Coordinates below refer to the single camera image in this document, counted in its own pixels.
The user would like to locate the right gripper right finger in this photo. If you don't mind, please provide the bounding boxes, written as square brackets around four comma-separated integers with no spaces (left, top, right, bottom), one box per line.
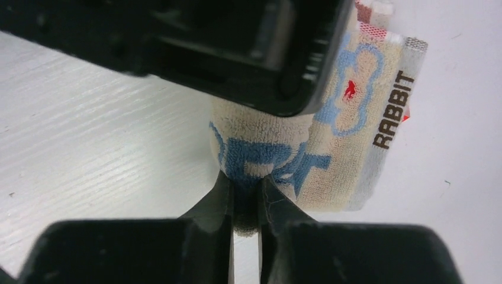
[256,177,462,283]

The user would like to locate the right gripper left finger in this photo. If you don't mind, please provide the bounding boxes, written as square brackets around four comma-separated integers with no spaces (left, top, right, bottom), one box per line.
[18,173,234,283]

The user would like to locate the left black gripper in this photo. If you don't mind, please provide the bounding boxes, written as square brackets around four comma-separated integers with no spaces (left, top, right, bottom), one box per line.
[1,0,355,117]

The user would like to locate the rabbit print towel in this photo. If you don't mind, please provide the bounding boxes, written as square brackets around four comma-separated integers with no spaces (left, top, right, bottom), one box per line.
[209,1,428,237]

